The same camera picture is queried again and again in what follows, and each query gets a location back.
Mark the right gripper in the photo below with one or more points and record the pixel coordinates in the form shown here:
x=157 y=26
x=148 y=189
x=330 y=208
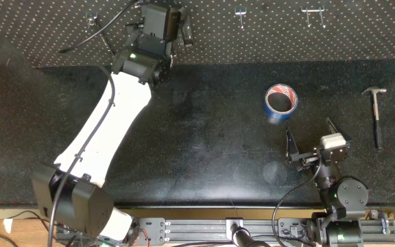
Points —
x=305 y=158

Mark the roll of blue tape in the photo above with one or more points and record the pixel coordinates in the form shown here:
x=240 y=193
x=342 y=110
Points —
x=279 y=115

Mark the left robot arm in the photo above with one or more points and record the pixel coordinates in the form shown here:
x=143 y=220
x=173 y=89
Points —
x=115 y=116

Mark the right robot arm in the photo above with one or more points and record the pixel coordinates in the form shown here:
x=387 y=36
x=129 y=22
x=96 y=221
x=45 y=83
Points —
x=350 y=197

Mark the black pegboard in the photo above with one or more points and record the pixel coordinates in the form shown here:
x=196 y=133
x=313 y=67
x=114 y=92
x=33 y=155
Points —
x=286 y=37

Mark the hammer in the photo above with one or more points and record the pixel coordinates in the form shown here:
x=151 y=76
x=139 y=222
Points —
x=376 y=113

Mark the metal hook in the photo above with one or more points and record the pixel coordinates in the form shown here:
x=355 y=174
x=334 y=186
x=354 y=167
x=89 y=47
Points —
x=91 y=16
x=308 y=15
x=240 y=15

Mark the white tape piece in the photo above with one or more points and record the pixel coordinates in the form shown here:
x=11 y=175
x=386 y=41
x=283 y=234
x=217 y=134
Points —
x=8 y=225

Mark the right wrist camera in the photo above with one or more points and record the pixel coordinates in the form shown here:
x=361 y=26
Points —
x=333 y=142

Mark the mounting rail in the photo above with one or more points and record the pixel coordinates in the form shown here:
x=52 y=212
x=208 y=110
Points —
x=197 y=230

